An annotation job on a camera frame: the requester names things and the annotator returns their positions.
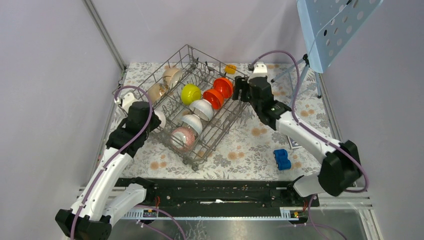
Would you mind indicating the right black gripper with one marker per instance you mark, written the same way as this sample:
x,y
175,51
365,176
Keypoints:
x,y
240,84

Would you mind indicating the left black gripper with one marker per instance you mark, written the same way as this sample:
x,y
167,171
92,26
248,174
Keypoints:
x,y
156,121

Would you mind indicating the orange plastic bowl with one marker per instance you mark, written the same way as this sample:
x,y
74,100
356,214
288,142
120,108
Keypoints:
x,y
224,86
214,97

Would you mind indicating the white ribbed ceramic bowl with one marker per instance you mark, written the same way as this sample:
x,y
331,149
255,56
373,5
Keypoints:
x,y
203,109

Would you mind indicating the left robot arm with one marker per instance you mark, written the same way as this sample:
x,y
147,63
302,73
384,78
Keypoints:
x,y
90,217

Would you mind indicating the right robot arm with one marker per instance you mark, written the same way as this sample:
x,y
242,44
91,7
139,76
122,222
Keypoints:
x,y
340,164

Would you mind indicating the yellow plastic toy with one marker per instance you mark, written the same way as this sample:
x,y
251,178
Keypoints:
x,y
230,69

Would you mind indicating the beige floral ceramic bowl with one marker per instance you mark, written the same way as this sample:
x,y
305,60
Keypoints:
x,y
156,91

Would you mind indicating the small white ceramic bowl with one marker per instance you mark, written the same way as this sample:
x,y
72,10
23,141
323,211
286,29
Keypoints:
x,y
161,120

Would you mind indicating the beige ribbed ceramic bowl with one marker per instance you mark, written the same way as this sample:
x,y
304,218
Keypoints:
x,y
172,76

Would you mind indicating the yellow-green plastic bowl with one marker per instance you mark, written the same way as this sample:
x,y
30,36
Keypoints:
x,y
190,93

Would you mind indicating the floral tablecloth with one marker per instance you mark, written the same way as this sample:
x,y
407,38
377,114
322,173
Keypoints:
x,y
246,151

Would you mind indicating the blue playing card box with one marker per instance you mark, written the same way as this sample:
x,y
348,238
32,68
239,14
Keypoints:
x,y
293,144

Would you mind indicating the blue toy car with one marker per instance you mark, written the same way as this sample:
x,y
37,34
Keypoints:
x,y
281,157

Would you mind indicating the light blue perforated stand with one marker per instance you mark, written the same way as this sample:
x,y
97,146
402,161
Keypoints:
x,y
328,26

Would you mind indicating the grey wire dish rack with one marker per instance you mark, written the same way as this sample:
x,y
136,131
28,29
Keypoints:
x,y
200,69

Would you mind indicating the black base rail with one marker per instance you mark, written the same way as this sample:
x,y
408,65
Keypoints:
x,y
211,198

